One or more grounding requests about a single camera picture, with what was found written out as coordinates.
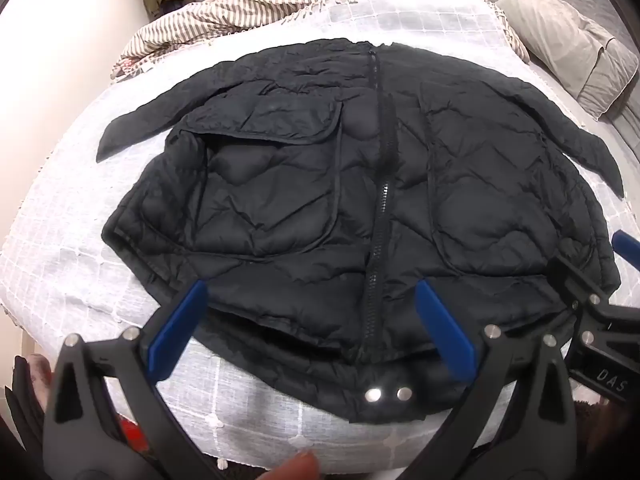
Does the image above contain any grey pillow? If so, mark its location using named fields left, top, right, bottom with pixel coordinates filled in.
left=495, top=0, right=632, bottom=122

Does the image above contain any brown fleece clothing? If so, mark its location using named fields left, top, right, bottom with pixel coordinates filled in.
left=572, top=397, right=640, bottom=480

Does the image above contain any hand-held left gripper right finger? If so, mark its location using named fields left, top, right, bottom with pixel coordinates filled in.
left=416, top=279, right=579, bottom=480

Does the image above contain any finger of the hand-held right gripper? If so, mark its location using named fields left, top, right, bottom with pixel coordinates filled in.
left=612, top=229, right=640, bottom=283
left=547, top=257, right=608, bottom=312

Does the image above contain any black quilted jacket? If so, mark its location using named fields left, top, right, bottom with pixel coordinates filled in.
left=96, top=37, right=625, bottom=423

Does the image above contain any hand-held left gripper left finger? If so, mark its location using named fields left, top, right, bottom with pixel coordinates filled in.
left=42, top=280, right=221, bottom=480

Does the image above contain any striped duvet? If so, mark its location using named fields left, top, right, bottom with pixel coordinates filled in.
left=110, top=0, right=531, bottom=82

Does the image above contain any white grid blanket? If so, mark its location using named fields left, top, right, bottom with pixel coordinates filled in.
left=0, top=0, right=640, bottom=476

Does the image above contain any dark cloth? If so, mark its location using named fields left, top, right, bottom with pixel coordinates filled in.
left=0, top=354, right=53, bottom=466

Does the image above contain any person's left hand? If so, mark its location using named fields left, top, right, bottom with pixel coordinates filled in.
left=259, top=452, right=322, bottom=480

